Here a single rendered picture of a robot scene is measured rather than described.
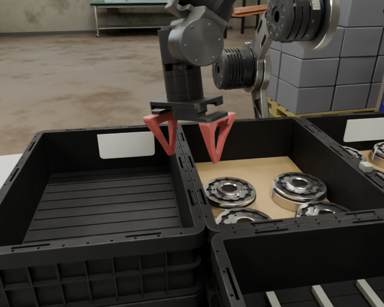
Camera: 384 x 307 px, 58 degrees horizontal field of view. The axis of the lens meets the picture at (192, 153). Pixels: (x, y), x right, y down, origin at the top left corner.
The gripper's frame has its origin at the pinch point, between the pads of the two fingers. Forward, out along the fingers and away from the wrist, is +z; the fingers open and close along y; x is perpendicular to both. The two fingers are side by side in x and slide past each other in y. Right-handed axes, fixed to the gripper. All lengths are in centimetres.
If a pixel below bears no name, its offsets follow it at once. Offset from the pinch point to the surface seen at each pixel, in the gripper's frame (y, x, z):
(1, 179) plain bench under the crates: -70, -7, 15
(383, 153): 18, 47, 13
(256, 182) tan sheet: -0.3, 20.0, 13.4
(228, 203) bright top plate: 2.5, 5.3, 11.0
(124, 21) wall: -788, 646, -82
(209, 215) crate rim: 8.7, -7.4, 5.5
